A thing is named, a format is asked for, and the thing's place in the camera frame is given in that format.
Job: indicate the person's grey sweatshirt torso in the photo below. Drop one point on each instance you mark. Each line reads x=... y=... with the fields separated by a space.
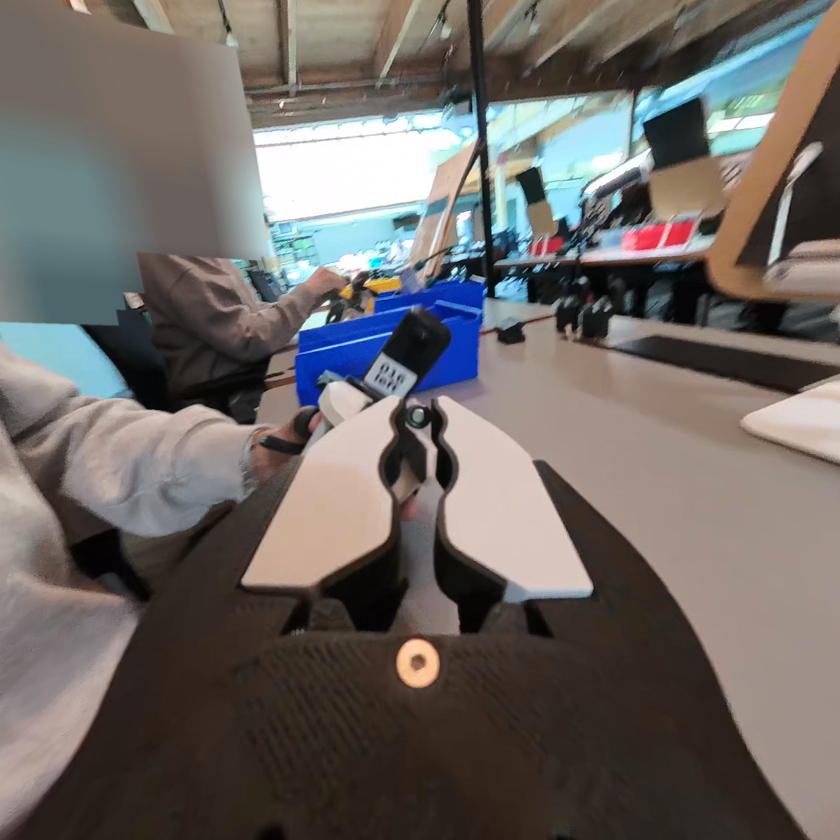
x=39 y=656

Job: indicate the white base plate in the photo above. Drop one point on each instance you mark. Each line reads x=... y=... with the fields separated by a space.
x=800 y=420

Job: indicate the red plastic bin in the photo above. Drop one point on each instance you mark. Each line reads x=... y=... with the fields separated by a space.
x=656 y=236

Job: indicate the grey desk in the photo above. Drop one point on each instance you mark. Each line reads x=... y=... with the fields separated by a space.
x=656 y=492

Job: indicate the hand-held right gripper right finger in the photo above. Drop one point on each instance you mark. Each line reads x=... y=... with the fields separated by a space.
x=512 y=518

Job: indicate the black office chair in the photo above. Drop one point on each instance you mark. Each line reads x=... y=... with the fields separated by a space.
x=138 y=367

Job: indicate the black desk mat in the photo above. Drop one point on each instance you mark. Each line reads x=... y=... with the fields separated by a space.
x=722 y=361

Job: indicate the small black clip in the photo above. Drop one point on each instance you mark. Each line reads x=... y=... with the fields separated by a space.
x=510 y=331

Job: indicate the blue bin with tag label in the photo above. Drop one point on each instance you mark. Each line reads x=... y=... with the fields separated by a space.
x=354 y=361

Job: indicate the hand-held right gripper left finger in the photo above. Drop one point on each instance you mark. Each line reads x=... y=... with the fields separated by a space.
x=321 y=512

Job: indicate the black pole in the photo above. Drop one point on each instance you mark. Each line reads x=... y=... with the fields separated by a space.
x=479 y=131

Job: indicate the person's left forearm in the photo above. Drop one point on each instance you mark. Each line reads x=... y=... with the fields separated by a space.
x=131 y=459

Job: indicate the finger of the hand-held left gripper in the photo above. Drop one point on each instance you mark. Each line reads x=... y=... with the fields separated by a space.
x=341 y=407
x=415 y=469

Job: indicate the person's left hand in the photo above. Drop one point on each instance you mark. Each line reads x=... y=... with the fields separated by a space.
x=269 y=459

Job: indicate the orange AA battery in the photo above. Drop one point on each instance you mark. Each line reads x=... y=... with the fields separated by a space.
x=418 y=416

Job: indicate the blue plastic bin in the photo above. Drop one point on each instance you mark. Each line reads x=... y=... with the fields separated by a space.
x=453 y=295

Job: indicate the small black device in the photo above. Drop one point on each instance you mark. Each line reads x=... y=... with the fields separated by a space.
x=568 y=315
x=598 y=316

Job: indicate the leaning cardboard board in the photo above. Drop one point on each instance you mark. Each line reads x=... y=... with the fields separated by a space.
x=446 y=203

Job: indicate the black monitor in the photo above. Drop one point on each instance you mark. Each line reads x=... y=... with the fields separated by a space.
x=676 y=131

